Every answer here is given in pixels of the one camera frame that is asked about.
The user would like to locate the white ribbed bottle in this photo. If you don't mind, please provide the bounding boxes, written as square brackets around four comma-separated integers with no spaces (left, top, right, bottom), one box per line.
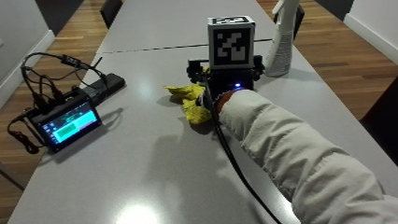
[262,0,302,78]

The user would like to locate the black glove cable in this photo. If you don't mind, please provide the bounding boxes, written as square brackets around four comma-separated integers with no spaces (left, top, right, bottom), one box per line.
[201,74,283,224]

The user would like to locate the black device cables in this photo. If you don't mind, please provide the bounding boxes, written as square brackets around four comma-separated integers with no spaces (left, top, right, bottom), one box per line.
[5,51,109,155]

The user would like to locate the yellow crumpled cloth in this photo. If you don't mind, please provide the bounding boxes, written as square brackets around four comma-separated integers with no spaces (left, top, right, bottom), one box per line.
[162,83,213,126]

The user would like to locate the white marker cube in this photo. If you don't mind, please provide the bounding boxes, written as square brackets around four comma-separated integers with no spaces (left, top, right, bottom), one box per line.
[206,15,255,70]

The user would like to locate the black chair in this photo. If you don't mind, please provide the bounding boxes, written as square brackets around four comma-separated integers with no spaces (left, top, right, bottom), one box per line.
[291,3,306,41]
[98,0,123,30]

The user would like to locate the black rectangular battery pack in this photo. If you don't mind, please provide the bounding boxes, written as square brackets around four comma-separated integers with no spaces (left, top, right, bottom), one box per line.
[79,73,126,105]

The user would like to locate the black touchscreen device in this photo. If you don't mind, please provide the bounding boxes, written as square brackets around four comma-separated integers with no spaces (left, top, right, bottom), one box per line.
[24,88,103,154]

